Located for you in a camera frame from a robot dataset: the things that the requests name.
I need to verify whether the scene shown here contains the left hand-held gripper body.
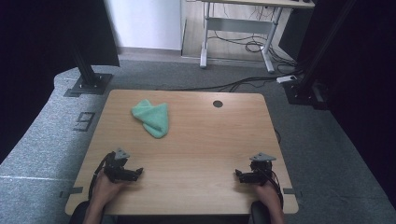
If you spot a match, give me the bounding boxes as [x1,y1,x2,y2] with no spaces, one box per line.
[103,147,131,184]

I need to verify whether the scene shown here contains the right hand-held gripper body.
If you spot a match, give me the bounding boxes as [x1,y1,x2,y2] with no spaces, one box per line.
[249,152,277,187]

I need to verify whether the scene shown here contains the green microfibre cloth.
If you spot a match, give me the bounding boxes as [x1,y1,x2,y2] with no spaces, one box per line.
[131,98,170,140]

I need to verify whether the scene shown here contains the person's right hand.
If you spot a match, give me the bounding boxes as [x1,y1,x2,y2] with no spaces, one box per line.
[253,182,283,210]

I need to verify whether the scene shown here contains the person's left hand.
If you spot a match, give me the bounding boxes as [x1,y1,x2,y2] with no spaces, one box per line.
[90,172,133,207]

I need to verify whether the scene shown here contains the grey tape strip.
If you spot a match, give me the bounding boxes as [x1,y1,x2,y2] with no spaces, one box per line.
[59,186,84,199]
[282,188,304,199]

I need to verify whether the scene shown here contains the person's dark clothed body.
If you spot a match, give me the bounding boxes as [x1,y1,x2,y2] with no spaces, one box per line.
[68,200,275,224]

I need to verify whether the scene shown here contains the white power strip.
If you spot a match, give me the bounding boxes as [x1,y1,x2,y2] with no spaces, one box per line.
[276,75,299,84]

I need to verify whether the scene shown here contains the black curtain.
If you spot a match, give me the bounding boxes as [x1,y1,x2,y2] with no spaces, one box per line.
[295,0,396,210]
[0,0,120,164]

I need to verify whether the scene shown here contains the right hand-held gripper black cable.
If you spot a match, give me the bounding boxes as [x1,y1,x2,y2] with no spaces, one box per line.
[263,169,285,210]

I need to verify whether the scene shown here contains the long black floor cable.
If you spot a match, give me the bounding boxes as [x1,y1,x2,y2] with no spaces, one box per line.
[160,75,281,93]

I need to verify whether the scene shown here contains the black stand with base plate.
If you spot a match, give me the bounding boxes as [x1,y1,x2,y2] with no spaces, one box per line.
[282,0,359,110]
[69,46,114,96]

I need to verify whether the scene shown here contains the tangle of black cables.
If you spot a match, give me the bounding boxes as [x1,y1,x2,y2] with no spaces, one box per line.
[207,6,303,68]

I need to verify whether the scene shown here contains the white metal desk frame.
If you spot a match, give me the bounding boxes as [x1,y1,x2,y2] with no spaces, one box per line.
[199,0,316,75]

